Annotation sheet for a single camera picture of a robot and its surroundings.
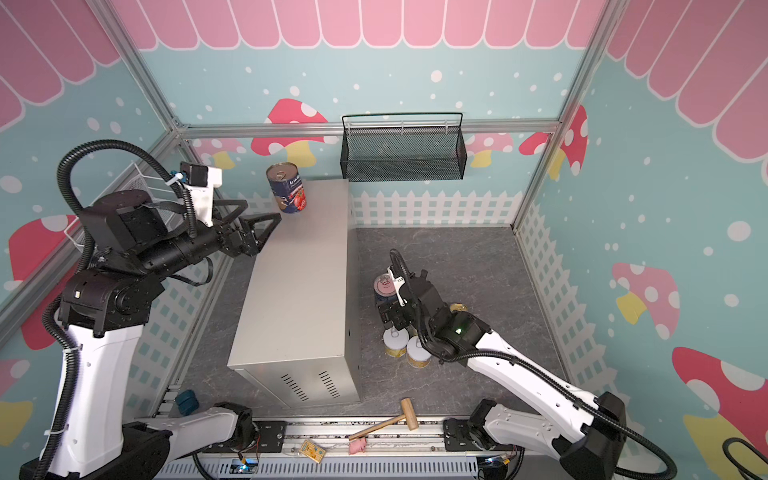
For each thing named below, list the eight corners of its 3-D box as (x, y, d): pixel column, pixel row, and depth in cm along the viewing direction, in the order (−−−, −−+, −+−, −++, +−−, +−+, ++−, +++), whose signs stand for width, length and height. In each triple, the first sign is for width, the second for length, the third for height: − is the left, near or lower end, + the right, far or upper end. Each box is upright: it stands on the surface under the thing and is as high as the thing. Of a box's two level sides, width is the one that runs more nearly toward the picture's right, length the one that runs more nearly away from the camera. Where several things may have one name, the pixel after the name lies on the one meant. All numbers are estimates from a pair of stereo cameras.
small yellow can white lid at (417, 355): (416, 373, 86) (417, 366, 82) (400, 351, 91) (401, 343, 86) (429, 363, 88) (431, 356, 84) (414, 342, 92) (415, 334, 88)
